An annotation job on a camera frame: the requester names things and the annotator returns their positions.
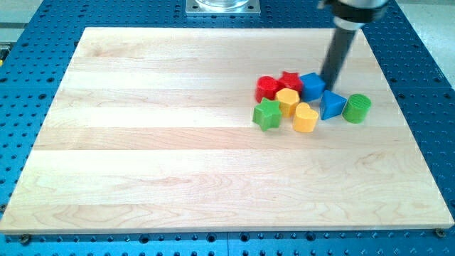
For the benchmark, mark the blue triangle block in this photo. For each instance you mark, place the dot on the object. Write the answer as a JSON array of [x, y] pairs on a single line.
[[331, 105]]

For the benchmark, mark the red star block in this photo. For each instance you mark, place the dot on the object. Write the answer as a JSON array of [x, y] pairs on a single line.
[[291, 81]]

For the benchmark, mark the yellow heart block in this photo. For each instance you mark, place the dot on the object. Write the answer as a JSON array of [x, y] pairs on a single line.
[[305, 118]]

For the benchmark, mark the yellow hexagon block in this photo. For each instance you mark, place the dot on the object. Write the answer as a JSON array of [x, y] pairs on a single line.
[[288, 100]]

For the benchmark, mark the blue cube block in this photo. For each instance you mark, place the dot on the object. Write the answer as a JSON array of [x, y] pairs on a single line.
[[313, 87]]

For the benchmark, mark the light wooden board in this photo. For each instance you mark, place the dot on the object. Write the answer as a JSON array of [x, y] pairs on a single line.
[[151, 131]]

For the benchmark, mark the green cylinder block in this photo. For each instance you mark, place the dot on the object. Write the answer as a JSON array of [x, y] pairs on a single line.
[[356, 108]]

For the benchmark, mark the green star block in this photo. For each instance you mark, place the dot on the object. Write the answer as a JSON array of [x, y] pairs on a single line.
[[267, 114]]

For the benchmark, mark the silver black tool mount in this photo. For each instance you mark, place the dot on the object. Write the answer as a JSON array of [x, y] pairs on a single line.
[[353, 14]]

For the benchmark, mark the red cylinder block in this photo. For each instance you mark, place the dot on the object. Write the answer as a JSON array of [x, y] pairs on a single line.
[[266, 87]]

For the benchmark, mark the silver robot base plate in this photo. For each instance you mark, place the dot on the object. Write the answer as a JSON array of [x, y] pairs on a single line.
[[218, 7]]

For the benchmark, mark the blue perforated table plate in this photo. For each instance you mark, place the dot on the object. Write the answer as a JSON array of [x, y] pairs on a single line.
[[36, 64]]

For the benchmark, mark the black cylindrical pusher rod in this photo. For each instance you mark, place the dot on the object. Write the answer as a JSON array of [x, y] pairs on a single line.
[[335, 57]]

